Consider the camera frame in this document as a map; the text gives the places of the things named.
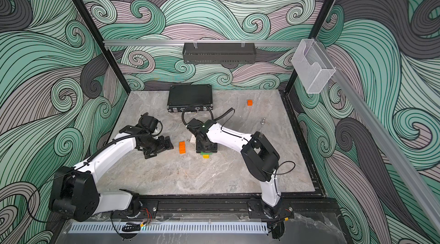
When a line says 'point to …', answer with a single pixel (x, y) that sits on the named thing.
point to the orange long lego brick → (182, 149)
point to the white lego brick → (193, 140)
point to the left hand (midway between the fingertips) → (166, 148)
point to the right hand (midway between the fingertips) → (202, 152)
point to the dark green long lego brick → (203, 153)
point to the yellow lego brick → (205, 156)
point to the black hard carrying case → (188, 98)
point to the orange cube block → (249, 102)
